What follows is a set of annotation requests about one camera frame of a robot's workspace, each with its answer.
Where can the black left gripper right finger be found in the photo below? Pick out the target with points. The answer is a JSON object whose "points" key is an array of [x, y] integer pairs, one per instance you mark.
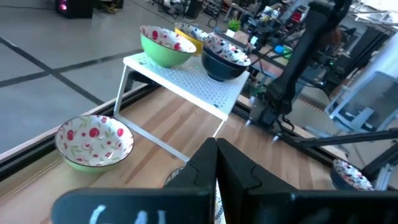
{"points": [[264, 202]]}

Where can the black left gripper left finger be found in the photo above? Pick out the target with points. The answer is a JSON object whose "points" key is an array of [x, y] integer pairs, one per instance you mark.
{"points": [[186, 202]]}

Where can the dark bowl with floral print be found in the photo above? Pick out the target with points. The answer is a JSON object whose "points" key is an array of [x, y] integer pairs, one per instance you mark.
{"points": [[348, 177], [220, 70]]}

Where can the green bowl with cherry print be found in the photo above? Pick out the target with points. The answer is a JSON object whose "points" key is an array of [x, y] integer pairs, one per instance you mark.
{"points": [[93, 140], [161, 57]]}

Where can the yellow bowl with flower print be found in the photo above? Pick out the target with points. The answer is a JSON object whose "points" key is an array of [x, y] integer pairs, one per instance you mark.
{"points": [[188, 39]]}

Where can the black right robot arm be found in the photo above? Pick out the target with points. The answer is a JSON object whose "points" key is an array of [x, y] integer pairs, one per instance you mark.
{"points": [[298, 62]]}

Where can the white perforated metal shelf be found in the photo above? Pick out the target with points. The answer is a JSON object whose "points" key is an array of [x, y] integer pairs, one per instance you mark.
{"points": [[192, 84]]}

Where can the grey metal stand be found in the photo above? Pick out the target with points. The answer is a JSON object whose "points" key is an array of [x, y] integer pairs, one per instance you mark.
{"points": [[360, 113]]}

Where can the cluttered background desk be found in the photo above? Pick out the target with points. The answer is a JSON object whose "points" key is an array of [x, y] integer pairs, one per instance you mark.
{"points": [[264, 67]]}

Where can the small desk plant white pot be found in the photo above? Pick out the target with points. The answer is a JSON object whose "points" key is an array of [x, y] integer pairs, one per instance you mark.
{"points": [[234, 25]]}

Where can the black computer tower pink light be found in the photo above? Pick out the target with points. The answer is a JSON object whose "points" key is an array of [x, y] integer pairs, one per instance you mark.
{"points": [[77, 9]]}

